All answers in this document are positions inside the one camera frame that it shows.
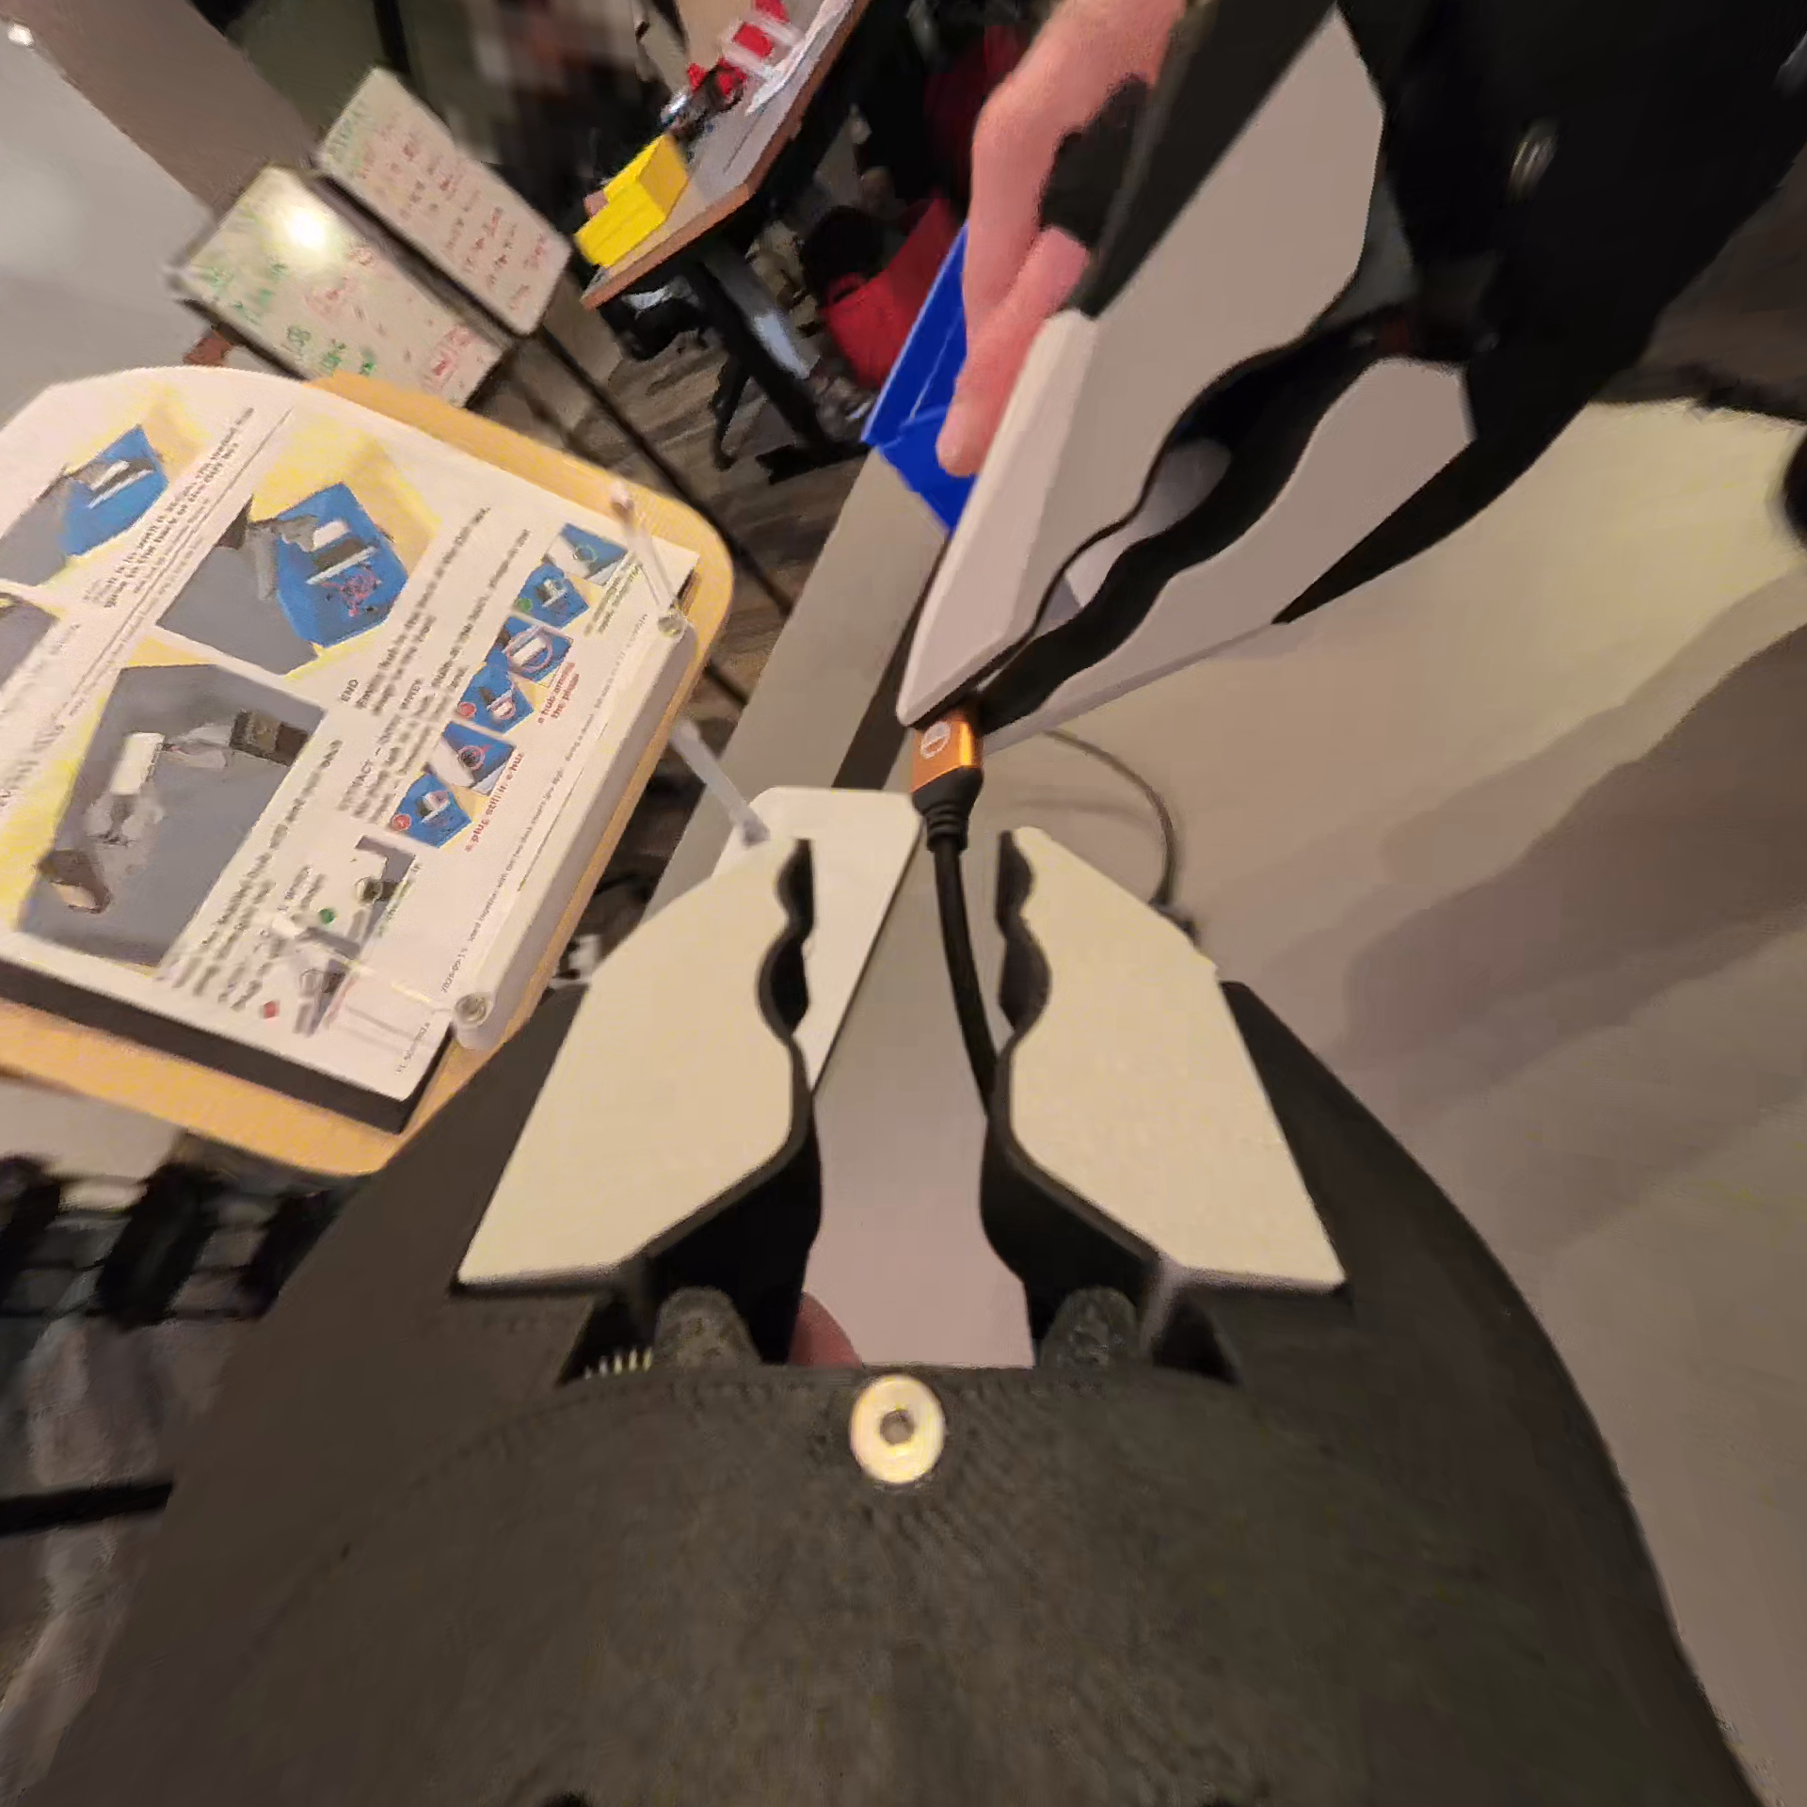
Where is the printed instruction sheet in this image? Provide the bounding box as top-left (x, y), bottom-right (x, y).
top-left (0, 370), bottom-right (701, 1105)

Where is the small handwritten whiteboard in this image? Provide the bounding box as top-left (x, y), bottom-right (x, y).
top-left (307, 68), bottom-right (582, 338)
top-left (168, 168), bottom-right (512, 416)

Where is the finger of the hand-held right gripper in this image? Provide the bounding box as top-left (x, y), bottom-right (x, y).
top-left (895, 306), bottom-right (1232, 727)
top-left (985, 366), bottom-right (1475, 745)

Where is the black cable with orange plug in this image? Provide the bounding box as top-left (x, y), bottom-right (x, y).
top-left (902, 711), bottom-right (1179, 1109)

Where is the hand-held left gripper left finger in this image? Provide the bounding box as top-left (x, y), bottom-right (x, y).
top-left (457, 836), bottom-right (824, 1303)

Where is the blue plastic bin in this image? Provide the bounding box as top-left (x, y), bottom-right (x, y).
top-left (858, 224), bottom-right (979, 530)

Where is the person's right hand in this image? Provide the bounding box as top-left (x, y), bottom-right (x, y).
top-left (938, 0), bottom-right (1189, 480)

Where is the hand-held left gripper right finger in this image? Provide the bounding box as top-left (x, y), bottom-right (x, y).
top-left (981, 827), bottom-right (1350, 1303)

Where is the yellow plastic bin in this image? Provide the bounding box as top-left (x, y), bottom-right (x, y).
top-left (577, 134), bottom-right (696, 274)

